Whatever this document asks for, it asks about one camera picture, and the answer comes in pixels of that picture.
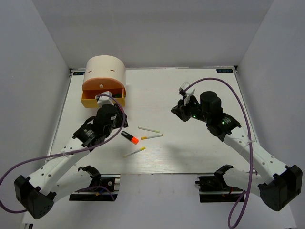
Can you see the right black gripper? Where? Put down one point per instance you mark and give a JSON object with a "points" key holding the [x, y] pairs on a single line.
{"points": [[180, 108]]}

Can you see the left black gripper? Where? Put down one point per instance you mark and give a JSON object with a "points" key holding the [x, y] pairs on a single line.
{"points": [[120, 115]]}

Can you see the orange cap black highlighter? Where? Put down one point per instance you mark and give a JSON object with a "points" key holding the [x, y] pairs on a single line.
{"points": [[130, 137]]}

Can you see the yellow organizer drawer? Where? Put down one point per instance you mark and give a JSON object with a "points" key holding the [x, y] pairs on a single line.
{"points": [[88, 97]]}

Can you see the green cap black highlighter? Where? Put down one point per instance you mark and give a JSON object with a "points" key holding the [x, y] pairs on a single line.
{"points": [[117, 95]]}

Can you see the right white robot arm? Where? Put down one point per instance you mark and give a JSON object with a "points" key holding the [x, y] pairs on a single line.
{"points": [[276, 183]]}

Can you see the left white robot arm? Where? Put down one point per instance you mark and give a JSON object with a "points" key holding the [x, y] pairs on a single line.
{"points": [[39, 191]]}

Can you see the white pen pale yellow cap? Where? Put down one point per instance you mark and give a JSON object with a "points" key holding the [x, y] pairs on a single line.
{"points": [[148, 129]]}

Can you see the white pen orange-yellow cap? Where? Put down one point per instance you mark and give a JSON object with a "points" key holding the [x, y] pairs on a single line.
{"points": [[152, 136]]}

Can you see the cream round drawer organizer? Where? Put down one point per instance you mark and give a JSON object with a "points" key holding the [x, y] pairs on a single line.
{"points": [[105, 66]]}

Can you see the blue logo sticker left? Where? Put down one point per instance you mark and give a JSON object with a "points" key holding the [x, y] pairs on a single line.
{"points": [[78, 73]]}

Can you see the blue logo sticker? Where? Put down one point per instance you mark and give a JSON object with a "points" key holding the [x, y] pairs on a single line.
{"points": [[224, 70], [78, 73]]}

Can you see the blue logo sticker right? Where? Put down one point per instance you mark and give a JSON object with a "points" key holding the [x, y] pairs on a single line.
{"points": [[224, 70]]}

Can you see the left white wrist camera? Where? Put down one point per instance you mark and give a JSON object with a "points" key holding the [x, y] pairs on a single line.
{"points": [[104, 99]]}

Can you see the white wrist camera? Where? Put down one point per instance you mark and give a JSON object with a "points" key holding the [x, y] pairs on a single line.
{"points": [[104, 99], [187, 91]]}

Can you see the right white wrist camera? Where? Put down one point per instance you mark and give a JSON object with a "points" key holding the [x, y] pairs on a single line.
{"points": [[187, 91]]}

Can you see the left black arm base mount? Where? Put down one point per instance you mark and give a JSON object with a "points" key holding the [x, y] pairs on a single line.
{"points": [[103, 189]]}

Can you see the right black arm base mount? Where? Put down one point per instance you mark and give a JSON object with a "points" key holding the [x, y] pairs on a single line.
{"points": [[214, 189]]}

